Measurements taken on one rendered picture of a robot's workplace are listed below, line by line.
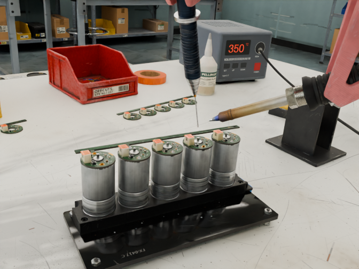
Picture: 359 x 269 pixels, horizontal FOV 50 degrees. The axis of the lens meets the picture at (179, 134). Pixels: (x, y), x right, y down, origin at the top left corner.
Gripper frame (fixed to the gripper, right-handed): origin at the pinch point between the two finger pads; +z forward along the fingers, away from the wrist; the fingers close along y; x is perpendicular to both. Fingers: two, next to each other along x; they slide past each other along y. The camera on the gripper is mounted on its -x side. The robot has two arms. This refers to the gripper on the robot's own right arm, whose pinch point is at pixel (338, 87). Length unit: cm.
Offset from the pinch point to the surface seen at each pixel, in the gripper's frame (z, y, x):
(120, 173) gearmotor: 13.4, 4.2, -9.0
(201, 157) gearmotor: 10.5, 0.3, -4.5
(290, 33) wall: 62, -544, 26
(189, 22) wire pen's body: 1.1, 4.6, -10.2
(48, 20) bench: 125, -251, -154
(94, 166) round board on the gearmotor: 12.6, 6.3, -10.5
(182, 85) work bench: 20.7, -36.5, -12.6
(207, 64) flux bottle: 13.7, -32.4, -10.6
